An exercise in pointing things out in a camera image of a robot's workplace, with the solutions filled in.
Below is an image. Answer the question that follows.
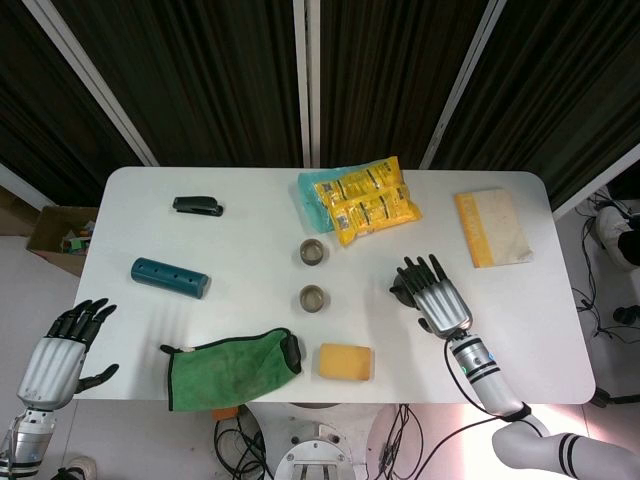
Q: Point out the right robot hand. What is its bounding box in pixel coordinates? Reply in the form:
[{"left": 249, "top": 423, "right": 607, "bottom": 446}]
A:
[{"left": 397, "top": 253, "right": 474, "bottom": 339}]

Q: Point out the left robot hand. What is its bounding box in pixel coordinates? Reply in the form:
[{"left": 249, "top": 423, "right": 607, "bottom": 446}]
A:
[{"left": 17, "top": 298, "right": 120, "bottom": 411}]

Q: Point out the black teapot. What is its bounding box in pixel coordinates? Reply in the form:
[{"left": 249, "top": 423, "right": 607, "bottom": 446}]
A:
[{"left": 388, "top": 267, "right": 419, "bottom": 310}]

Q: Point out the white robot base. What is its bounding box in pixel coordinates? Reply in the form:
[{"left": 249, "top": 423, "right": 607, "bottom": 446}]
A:
[{"left": 239, "top": 402, "right": 401, "bottom": 480}]

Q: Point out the dark ceramic cup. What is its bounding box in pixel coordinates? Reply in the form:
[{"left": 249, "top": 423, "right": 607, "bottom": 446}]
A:
[
  {"left": 298, "top": 283, "right": 332, "bottom": 315},
  {"left": 298, "top": 238, "right": 331, "bottom": 269}
]

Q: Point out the yellow and white book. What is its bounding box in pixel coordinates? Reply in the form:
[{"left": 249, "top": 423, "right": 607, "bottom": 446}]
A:
[{"left": 453, "top": 187, "right": 535, "bottom": 270}]

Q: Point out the black and white sneaker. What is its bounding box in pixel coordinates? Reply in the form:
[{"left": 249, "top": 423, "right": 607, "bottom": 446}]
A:
[{"left": 59, "top": 453, "right": 98, "bottom": 480}]

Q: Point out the yellow sponge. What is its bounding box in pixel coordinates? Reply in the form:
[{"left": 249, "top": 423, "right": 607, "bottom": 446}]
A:
[{"left": 318, "top": 342, "right": 376, "bottom": 383}]

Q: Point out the yellow snack bag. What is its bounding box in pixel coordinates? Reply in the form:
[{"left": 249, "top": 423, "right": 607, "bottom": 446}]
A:
[{"left": 312, "top": 155, "right": 424, "bottom": 247}]

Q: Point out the cardboard box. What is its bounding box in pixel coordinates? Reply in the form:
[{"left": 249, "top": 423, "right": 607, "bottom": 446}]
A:
[{"left": 25, "top": 204, "right": 100, "bottom": 279}]

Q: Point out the teal plastic tube with holes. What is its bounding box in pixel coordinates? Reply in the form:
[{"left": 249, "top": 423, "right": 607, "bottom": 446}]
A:
[{"left": 130, "top": 256, "right": 212, "bottom": 301}]

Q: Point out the teal plastic bag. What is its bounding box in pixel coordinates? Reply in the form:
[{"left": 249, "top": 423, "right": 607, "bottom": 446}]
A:
[{"left": 297, "top": 168, "right": 341, "bottom": 234}]

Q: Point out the green cloth with black trim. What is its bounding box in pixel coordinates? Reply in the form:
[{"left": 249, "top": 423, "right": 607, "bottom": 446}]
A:
[{"left": 159, "top": 327, "right": 305, "bottom": 413}]

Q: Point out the white and black device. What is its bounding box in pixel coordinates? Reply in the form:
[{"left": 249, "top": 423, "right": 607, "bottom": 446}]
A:
[{"left": 597, "top": 204, "right": 640, "bottom": 271}]

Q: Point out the black stapler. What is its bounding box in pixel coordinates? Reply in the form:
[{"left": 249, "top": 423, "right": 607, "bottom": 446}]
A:
[{"left": 172, "top": 195, "right": 225, "bottom": 218}]

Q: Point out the dark pleated curtain panel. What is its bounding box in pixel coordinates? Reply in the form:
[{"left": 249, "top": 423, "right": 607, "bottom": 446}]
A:
[
  {"left": 434, "top": 0, "right": 640, "bottom": 211},
  {"left": 52, "top": 0, "right": 306, "bottom": 167},
  {"left": 319, "top": 0, "right": 494, "bottom": 169},
  {"left": 0, "top": 0, "right": 151, "bottom": 194}
]

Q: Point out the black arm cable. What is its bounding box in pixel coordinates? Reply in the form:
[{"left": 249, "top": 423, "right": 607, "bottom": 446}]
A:
[{"left": 434, "top": 337, "right": 532, "bottom": 456}]

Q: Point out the black floor cable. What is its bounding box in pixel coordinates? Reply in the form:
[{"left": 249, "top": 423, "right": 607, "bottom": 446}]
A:
[
  {"left": 378, "top": 403, "right": 426, "bottom": 474},
  {"left": 213, "top": 404, "right": 269, "bottom": 479},
  {"left": 569, "top": 287, "right": 624, "bottom": 346}
]

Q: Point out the white partition post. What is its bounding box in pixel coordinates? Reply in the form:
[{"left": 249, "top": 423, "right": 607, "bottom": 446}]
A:
[
  {"left": 418, "top": 0, "right": 509, "bottom": 170},
  {"left": 34, "top": 0, "right": 160, "bottom": 167},
  {"left": 0, "top": 162, "right": 46, "bottom": 209},
  {"left": 552, "top": 144, "right": 640, "bottom": 221},
  {"left": 292, "top": 0, "right": 322, "bottom": 169}
]

